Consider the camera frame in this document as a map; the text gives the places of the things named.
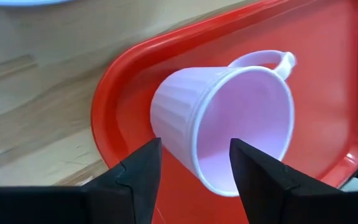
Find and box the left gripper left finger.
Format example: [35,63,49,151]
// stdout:
[0,138,163,224]

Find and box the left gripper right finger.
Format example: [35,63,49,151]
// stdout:
[229,138,358,224]

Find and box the pink plastic mug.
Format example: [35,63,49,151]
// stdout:
[149,49,297,198]

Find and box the lavender plastic plate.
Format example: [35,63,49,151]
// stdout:
[0,0,74,7]

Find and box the red plastic tray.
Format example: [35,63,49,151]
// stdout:
[91,0,358,224]

